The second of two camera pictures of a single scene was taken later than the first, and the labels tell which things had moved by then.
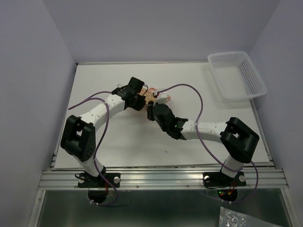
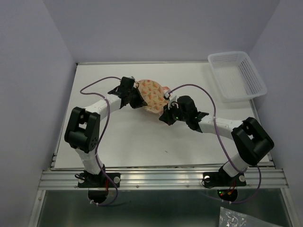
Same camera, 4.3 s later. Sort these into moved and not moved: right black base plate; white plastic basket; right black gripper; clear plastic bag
Moved: right black gripper
Not moved: right black base plate; white plastic basket; clear plastic bag
